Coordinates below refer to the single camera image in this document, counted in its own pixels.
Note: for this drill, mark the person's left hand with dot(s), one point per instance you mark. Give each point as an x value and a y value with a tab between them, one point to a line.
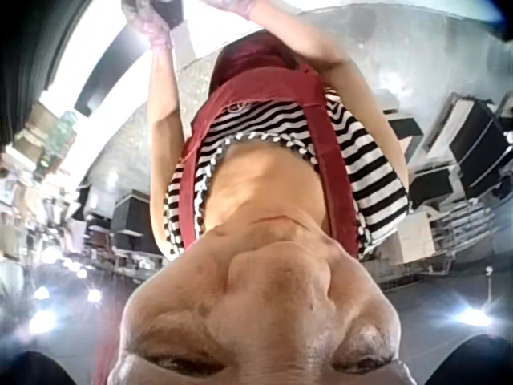
154	30

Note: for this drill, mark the person's right hand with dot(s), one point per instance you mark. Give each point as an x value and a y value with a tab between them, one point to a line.
232	7

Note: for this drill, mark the black handheld object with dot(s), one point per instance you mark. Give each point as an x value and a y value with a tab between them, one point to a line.
170	12

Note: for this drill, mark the cluttered goods shelf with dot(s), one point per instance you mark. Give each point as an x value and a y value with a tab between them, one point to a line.
36	180

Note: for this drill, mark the stack of black boxes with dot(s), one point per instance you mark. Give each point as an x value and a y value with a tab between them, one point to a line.
132	220

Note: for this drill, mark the black boxes with white lids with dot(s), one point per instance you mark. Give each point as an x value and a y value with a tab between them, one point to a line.
461	152

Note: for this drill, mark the white carton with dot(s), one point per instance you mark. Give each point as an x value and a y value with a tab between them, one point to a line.
417	236

